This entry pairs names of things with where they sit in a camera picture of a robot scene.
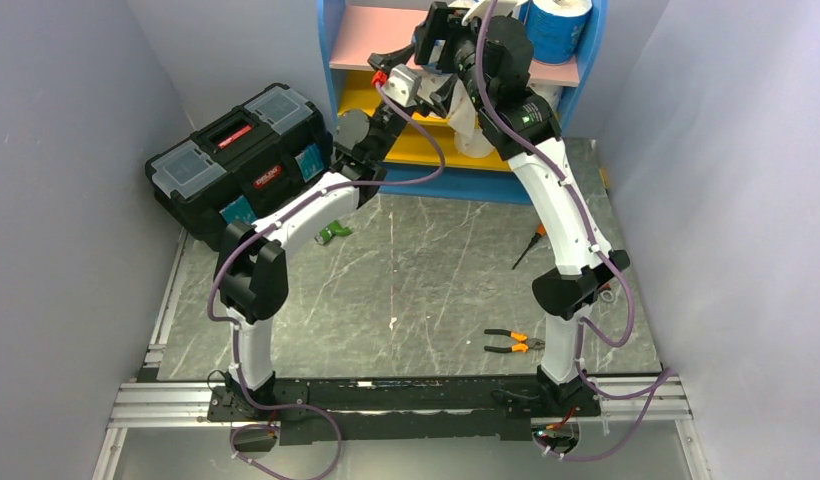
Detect orange handled screwdriver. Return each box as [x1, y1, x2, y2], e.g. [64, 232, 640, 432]
[511, 223, 547, 270]

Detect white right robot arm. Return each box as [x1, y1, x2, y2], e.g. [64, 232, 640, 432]
[412, 1, 630, 415]

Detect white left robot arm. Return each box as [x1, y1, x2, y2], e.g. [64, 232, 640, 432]
[207, 45, 421, 420]

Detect blue shelf unit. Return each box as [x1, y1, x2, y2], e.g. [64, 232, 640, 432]
[317, 1, 608, 205]

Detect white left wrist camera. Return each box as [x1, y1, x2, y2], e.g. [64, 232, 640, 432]
[372, 65, 422, 107]

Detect red handled adjustable wrench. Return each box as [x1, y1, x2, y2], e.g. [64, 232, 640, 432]
[599, 284, 616, 303]

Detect orange handled pliers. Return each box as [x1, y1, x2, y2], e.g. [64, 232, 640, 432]
[483, 328, 546, 354]

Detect blue cartoon roll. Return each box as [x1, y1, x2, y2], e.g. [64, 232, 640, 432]
[526, 0, 593, 65]

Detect green pipe valve fitting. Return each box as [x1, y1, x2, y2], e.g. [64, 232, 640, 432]
[314, 221, 352, 245]

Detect black toolbox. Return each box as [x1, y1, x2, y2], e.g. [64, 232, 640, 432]
[145, 83, 332, 251]

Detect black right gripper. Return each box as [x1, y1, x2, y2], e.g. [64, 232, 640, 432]
[413, 1, 493, 113]

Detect plain white roll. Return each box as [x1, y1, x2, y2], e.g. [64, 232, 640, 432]
[454, 129, 495, 159]

